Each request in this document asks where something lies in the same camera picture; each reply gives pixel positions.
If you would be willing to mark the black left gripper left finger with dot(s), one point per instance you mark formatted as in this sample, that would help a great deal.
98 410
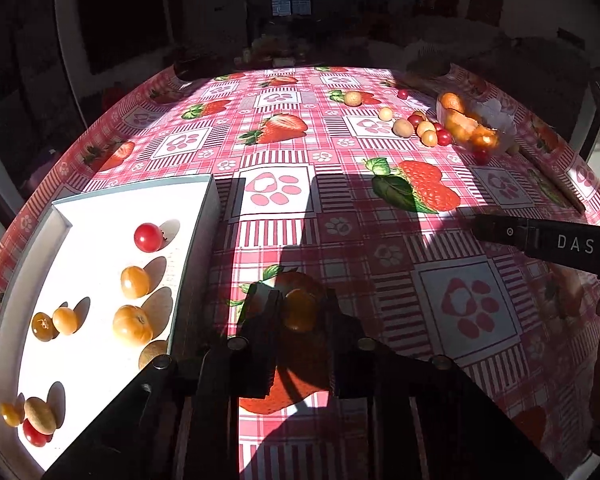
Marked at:
244 365

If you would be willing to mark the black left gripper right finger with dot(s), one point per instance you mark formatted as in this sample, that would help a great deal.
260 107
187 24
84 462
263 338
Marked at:
350 352

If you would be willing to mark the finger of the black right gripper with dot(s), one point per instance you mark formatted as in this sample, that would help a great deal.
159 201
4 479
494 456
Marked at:
576 245

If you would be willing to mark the orange cherry tomato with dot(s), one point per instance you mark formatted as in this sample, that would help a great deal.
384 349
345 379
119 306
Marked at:
300 310

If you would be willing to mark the tan longan fruit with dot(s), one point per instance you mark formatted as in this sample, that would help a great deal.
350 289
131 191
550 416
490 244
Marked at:
151 351

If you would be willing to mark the yellow tomato in box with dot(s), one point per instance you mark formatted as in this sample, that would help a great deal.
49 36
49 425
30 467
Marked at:
65 320
131 325

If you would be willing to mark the white shallow cardboard box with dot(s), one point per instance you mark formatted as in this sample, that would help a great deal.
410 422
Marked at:
74 259

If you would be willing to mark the clear plastic fruit bowl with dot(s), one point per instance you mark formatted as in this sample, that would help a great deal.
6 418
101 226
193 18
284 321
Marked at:
484 124

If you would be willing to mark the pink strawberry checked tablecloth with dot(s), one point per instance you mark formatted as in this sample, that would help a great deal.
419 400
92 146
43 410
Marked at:
308 183

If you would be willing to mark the orange tangerine in bowl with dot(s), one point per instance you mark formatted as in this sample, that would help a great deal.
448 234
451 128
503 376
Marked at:
451 101

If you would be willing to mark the tan longan in box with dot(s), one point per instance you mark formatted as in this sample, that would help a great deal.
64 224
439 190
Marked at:
40 415

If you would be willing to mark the tan longan far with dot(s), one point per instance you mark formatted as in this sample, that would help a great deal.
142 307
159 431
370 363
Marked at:
353 98
403 128
385 114

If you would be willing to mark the small yellow tomato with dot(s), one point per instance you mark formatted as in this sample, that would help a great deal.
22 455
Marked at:
12 414

